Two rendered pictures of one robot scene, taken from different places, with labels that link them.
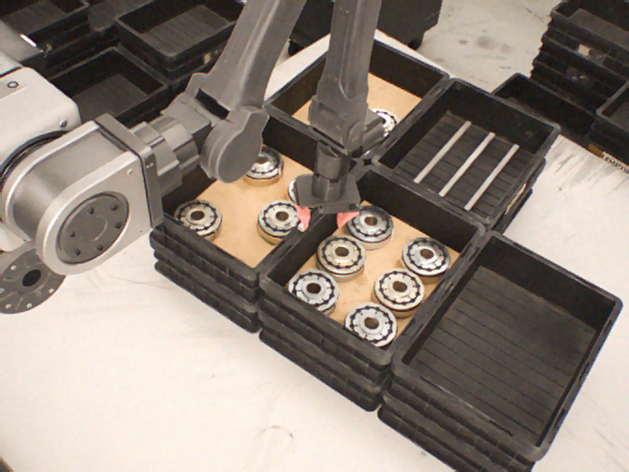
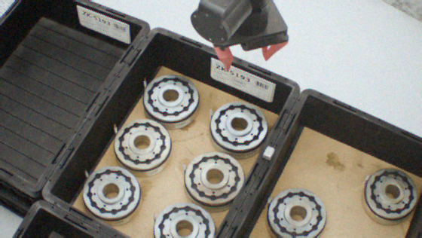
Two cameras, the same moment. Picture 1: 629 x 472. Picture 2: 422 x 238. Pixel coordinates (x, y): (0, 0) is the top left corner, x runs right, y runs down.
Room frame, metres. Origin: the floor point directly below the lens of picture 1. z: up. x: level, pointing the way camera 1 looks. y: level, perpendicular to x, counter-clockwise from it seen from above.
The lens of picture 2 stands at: (1.45, -0.12, 1.87)
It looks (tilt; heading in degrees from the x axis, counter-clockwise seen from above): 58 degrees down; 173
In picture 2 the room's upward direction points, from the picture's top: 3 degrees clockwise
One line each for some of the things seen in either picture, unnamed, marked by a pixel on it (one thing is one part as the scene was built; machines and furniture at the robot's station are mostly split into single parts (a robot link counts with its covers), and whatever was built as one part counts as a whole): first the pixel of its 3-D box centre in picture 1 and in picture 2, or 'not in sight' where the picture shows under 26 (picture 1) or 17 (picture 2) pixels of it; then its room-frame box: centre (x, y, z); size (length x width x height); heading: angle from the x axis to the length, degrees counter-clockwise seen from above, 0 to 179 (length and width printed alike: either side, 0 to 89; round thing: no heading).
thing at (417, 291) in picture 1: (399, 288); (142, 144); (0.88, -0.18, 0.86); 0.10 x 0.10 x 0.01
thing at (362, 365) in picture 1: (373, 270); (174, 157); (0.91, -0.13, 0.87); 0.40 x 0.30 x 0.11; 150
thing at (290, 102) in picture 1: (357, 109); not in sight; (1.41, -0.07, 0.87); 0.40 x 0.30 x 0.11; 150
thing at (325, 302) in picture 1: (313, 290); (239, 126); (0.85, -0.01, 0.86); 0.10 x 0.10 x 0.01
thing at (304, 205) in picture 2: (282, 216); (298, 213); (1.03, 0.08, 0.86); 0.05 x 0.05 x 0.01
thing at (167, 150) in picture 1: (152, 158); not in sight; (0.59, 0.20, 1.45); 0.09 x 0.08 x 0.12; 52
